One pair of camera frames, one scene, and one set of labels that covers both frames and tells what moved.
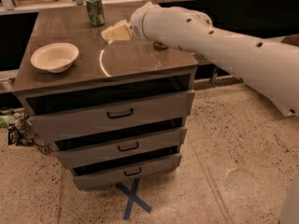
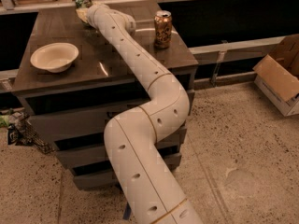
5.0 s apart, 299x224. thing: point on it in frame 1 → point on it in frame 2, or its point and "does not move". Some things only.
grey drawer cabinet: x=117 y=115 does not move
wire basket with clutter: x=21 y=132 does not move
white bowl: x=55 y=58 does not move
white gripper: x=136 y=22 → x=83 y=15
